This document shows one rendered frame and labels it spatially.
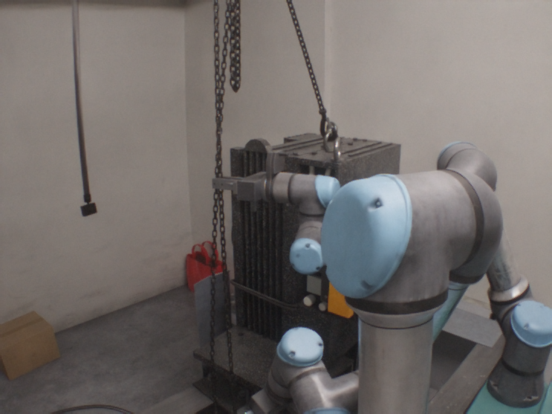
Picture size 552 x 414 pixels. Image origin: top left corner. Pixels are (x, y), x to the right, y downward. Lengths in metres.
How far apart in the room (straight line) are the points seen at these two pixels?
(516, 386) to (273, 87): 2.40
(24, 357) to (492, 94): 3.25
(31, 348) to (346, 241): 2.96
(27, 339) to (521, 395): 2.87
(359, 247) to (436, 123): 2.01
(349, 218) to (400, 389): 0.20
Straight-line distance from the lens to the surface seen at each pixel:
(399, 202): 0.42
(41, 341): 3.28
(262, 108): 3.07
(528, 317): 1.11
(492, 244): 0.53
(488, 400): 1.19
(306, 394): 0.75
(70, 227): 3.45
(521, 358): 1.13
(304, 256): 0.93
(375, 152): 1.53
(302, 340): 0.76
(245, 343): 1.71
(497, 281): 1.17
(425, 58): 2.43
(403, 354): 0.48
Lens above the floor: 1.88
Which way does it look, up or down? 17 degrees down
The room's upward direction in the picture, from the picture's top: straight up
